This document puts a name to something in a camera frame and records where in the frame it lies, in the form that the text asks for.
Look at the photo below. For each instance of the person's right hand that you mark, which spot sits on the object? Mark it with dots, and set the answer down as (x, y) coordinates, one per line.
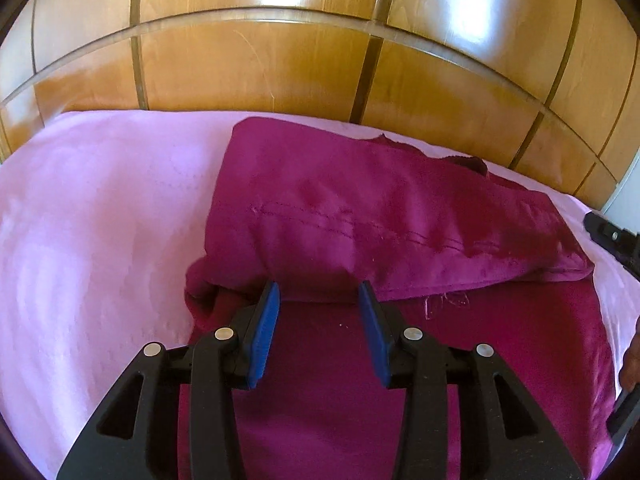
(631, 360)

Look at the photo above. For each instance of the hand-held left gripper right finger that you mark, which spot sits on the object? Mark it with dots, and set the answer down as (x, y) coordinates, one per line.
(375, 335)

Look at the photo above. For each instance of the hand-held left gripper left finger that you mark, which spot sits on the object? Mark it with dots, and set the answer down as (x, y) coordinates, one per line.
(262, 330)

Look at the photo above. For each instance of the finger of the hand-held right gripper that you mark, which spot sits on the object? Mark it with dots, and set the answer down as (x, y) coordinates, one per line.
(612, 240)

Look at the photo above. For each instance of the wooden wardrobe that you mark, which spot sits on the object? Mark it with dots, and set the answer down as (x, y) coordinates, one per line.
(250, 75)

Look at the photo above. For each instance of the pink bed sheet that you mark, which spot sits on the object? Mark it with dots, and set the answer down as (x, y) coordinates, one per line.
(100, 210)

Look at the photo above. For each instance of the maroon velvet garment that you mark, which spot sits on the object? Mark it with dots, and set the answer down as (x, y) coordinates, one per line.
(350, 200)

